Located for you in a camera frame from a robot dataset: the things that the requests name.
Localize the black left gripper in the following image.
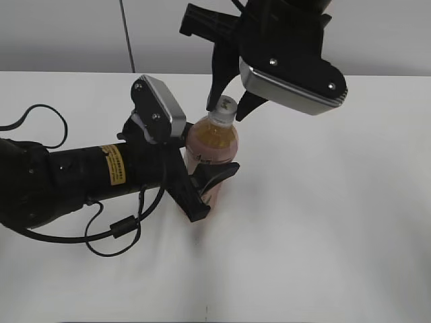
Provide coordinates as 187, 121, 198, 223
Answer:
117, 118, 240, 222

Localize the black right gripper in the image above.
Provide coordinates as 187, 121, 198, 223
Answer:
179, 1, 332, 122

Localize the pink peach tea bottle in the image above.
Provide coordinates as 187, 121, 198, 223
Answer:
180, 116, 239, 221

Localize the white bottle cap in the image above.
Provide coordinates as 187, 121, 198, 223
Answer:
208, 95, 238, 127

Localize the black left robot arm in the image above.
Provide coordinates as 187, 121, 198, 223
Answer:
1, 120, 240, 229

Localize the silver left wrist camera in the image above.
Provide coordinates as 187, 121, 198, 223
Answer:
131, 74, 187, 145

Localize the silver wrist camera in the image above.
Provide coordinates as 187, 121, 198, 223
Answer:
131, 74, 187, 145
239, 58, 348, 116

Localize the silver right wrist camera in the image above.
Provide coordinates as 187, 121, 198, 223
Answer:
239, 58, 348, 116

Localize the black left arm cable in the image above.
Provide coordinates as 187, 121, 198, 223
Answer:
0, 104, 166, 258

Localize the black hanging cable left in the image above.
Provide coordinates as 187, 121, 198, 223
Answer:
119, 0, 137, 73

